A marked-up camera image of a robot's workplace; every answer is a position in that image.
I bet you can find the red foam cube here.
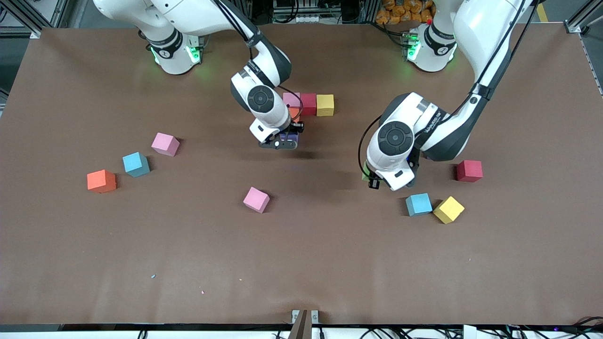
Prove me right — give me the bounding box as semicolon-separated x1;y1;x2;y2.
300;93;318;116
456;160;484;183

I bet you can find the yellow foam cube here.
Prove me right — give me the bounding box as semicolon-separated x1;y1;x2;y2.
433;196;465;225
316;94;335;117

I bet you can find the blue foam cube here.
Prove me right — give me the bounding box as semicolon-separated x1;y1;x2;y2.
122;152;151;178
406;193;433;217

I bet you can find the black equipment rack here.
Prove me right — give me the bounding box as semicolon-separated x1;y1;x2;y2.
271;0;374;25

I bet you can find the bag of orange snacks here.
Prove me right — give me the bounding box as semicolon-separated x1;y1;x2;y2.
375;0;435;25

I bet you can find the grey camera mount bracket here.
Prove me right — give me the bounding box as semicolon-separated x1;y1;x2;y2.
291;309;319;339

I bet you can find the aluminium frame profile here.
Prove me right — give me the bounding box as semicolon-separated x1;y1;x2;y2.
0;0;71;39
565;0;603;36

